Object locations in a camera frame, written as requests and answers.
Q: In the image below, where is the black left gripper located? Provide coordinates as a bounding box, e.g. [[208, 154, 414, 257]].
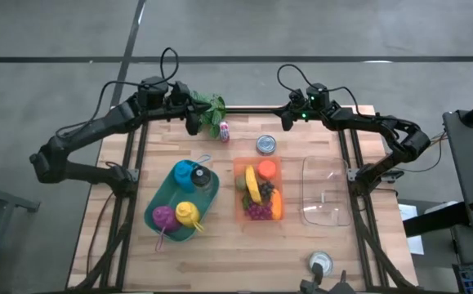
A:
[[166, 80, 213, 136]]

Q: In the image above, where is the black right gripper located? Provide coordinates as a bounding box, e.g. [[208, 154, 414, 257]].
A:
[[269, 88, 309, 132]]

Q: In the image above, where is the tin can red label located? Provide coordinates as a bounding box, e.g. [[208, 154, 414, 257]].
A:
[[218, 121, 231, 143]]

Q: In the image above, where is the silver tin can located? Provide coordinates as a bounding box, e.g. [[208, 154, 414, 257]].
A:
[[255, 134, 278, 157]]

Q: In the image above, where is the round orange toy fruit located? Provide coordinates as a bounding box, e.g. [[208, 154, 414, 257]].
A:
[[257, 159, 278, 181]]

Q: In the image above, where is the blue squeeze bottle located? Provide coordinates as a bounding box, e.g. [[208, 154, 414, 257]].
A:
[[173, 154, 212, 194]]

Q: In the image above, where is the clear bottle black lid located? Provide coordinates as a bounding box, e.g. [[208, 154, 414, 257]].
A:
[[190, 165, 215, 195]]

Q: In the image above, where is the yellow toy banana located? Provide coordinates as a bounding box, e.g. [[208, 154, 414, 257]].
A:
[[244, 164, 263, 205]]

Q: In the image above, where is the black toy grape bunch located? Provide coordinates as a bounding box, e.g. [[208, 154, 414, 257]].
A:
[[258, 180, 276, 201]]

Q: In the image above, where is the clear plastic bin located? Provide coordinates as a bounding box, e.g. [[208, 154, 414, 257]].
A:
[[300, 155, 352, 228]]

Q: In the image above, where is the teal plastic bin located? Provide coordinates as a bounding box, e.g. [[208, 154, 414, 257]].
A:
[[143, 158, 221, 243]]

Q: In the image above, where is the orange toy carrot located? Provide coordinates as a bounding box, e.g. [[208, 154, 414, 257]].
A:
[[270, 188, 283, 221]]

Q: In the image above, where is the red toy grape bunch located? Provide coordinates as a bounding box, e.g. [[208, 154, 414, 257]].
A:
[[244, 202, 274, 221]]

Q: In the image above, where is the yellow squeeze bottle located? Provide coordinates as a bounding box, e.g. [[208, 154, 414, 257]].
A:
[[174, 201, 205, 234]]

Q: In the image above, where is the purple squeeze bottle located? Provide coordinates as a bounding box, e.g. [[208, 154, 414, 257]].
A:
[[151, 205, 182, 253]]

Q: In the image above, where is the tin can pale lid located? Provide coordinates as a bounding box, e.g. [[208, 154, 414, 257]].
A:
[[308, 250, 334, 277]]

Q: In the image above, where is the artificial striped green plant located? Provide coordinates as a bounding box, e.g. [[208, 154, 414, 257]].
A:
[[189, 90, 227, 139]]

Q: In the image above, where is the orange translucent plastic bin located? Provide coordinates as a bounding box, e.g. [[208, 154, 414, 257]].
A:
[[234, 157, 285, 224]]

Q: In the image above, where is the black jointed device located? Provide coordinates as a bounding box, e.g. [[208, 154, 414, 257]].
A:
[[299, 263, 358, 294]]

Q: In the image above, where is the white paper sheet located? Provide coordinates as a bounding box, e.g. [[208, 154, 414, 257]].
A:
[[398, 203, 426, 256]]

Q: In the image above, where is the grey metal stand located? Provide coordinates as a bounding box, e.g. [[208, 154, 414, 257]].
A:
[[0, 175, 41, 287]]

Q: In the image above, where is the thin black cable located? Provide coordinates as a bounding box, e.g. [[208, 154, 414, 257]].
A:
[[55, 47, 180, 140], [276, 63, 364, 119]]

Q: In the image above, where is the thin brown cable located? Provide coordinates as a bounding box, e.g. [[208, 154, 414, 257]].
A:
[[85, 192, 114, 266]]

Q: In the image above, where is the loose cable bundle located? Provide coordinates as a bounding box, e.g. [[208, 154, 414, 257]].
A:
[[430, 130, 449, 172]]

